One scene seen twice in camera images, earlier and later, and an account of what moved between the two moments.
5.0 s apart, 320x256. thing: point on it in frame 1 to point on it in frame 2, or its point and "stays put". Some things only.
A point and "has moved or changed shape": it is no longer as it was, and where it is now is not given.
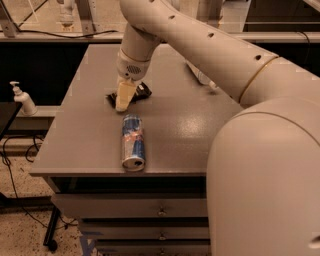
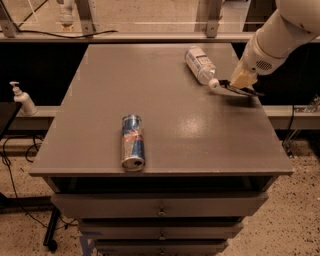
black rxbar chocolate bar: (141, 91) has moved or changed shape
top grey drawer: (131, 205) stays put
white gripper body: (131, 69) to (256, 58)
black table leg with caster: (49, 242) stays put
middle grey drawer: (146, 230) stays put
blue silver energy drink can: (132, 143) stays put
